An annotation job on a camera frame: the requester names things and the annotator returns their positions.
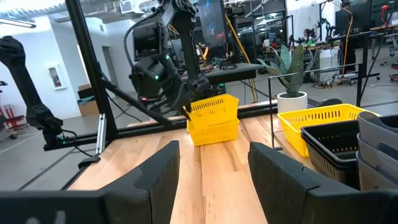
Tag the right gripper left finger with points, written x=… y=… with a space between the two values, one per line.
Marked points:
x=124 y=199

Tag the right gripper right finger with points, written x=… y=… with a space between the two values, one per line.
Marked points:
x=295 y=199

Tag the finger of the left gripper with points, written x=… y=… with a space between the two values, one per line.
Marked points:
x=185 y=105

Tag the yellow slotted plastic basket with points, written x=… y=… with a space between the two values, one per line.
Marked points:
x=214 y=133
x=214 y=110
x=290 y=129

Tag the black slotted plastic basket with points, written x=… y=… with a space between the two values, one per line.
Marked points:
x=335 y=137
x=323 y=169
x=326 y=158

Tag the grey translucent plastic bin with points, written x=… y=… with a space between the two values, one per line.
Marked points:
x=370 y=130
x=368 y=152
x=368 y=177

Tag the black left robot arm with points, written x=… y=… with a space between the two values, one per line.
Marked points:
x=186 y=37

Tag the grey desk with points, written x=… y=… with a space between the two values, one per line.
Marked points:
x=236 y=73

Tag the silver metal bar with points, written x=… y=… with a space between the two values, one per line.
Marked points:
x=101 y=133

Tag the brown cardboard box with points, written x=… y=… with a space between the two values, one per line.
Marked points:
x=90 y=107

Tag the black computer monitor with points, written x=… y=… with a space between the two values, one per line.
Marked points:
x=213 y=21

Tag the white plant pot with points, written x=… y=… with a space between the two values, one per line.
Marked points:
x=292 y=102

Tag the white fire extinguisher cabinet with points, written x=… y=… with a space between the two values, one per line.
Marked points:
x=56 y=77

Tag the green snake plant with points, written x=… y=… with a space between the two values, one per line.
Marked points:
x=295 y=71

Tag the red metal cart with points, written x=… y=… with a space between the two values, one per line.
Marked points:
x=12 y=119

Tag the ceiling light strip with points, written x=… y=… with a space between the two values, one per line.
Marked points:
x=15 y=22

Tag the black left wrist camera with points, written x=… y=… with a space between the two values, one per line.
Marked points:
x=147 y=40

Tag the black aluminium rig frame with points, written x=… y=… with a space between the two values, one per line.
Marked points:
x=89 y=62

